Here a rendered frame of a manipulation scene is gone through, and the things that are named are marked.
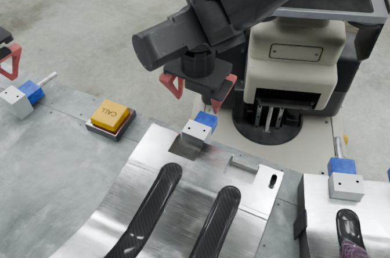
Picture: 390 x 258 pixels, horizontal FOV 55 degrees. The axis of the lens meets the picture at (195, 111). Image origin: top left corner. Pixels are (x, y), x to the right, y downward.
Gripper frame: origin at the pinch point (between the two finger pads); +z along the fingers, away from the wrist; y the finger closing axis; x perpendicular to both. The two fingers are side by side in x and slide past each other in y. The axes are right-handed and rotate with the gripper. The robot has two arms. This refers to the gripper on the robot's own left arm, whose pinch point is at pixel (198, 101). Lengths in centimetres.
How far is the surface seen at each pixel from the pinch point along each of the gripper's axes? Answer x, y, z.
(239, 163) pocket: -5.9, 11.3, 5.0
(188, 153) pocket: -7.4, 1.7, 6.3
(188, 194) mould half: -16.0, 6.4, 3.8
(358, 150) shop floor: 78, 43, 92
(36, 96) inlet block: -7.5, -37.5, 10.4
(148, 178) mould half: -16.3, -1.1, 3.9
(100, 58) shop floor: 75, -102, 94
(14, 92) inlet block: -10.0, -40.2, 7.6
